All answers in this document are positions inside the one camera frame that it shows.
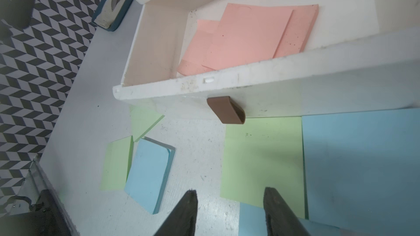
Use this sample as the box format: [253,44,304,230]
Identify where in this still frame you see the green sticky note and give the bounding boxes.
[220,117,305,218]
[130,105,165,142]
[100,136,133,191]

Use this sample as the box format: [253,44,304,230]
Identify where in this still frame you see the green sticky note centre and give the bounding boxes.
[220,117,305,218]

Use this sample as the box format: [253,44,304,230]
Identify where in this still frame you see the pink sticky note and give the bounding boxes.
[177,19,219,76]
[273,4,319,58]
[203,3,292,71]

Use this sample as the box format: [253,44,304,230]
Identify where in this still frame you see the beige tray liner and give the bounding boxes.
[95,0,121,28]

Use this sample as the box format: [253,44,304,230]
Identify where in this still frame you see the blue sticky note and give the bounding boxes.
[124,137,176,215]
[302,109,420,236]
[238,203,341,236]

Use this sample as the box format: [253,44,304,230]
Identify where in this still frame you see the pink sticky note bottom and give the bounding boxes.
[177,19,219,76]

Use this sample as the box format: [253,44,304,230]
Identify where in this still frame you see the aluminium front rail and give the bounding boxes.
[1,156,79,236]

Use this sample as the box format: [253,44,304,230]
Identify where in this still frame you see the brown bottom drawer handle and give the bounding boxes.
[207,96,246,125]

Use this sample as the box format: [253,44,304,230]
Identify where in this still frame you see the blue tray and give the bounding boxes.
[91,0,133,32]

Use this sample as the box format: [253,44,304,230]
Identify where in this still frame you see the green sticky note lower left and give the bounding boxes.
[100,136,133,191]

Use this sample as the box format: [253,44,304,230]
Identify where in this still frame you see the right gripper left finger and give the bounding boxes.
[154,190,198,236]

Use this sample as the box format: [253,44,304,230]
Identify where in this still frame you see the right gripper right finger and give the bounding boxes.
[263,187,310,236]

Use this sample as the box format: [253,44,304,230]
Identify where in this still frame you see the green sticky note upper left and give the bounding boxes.
[130,105,165,142]

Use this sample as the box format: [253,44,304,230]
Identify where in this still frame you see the blue sticky note left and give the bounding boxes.
[124,137,176,215]

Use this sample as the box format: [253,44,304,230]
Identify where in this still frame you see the blue sticky note lower right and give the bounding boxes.
[238,203,341,236]

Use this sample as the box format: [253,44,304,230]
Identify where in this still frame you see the blue sticky note top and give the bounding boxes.
[302,109,420,236]

